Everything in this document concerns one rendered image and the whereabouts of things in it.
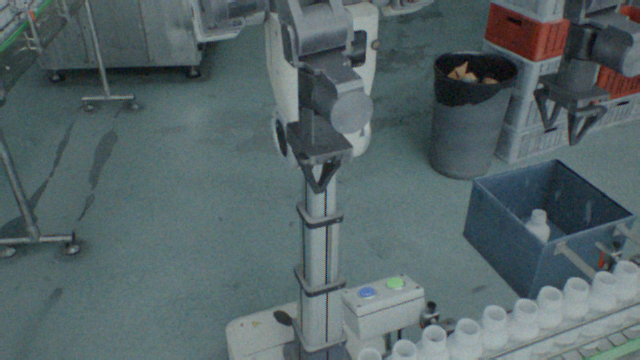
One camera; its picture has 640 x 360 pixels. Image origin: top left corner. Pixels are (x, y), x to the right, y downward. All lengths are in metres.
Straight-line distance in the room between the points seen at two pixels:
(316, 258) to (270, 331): 0.60
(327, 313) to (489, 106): 1.72
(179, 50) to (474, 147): 2.35
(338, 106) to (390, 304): 0.51
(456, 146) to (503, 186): 1.47
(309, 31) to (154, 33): 3.80
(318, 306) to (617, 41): 1.14
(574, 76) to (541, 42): 2.30
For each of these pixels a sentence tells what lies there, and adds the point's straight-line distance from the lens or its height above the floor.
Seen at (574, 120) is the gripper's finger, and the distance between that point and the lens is 1.00.
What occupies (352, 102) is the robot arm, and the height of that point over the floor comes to 1.59.
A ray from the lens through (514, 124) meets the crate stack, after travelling 3.50.
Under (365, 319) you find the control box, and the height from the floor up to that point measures 1.10.
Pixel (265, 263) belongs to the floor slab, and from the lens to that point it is 2.77.
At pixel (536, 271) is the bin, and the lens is 1.61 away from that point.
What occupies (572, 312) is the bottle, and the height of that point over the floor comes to 1.12.
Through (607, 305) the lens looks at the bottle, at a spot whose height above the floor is 1.12.
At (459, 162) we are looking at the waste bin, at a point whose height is 0.13.
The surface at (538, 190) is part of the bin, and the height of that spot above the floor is 0.84.
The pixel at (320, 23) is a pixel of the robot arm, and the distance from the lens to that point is 0.70.
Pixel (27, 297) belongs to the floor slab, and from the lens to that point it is 2.91.
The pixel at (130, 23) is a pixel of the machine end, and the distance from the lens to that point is 4.48.
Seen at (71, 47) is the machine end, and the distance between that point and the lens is 4.67.
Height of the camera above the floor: 1.90
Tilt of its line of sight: 35 degrees down
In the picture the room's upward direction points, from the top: straight up
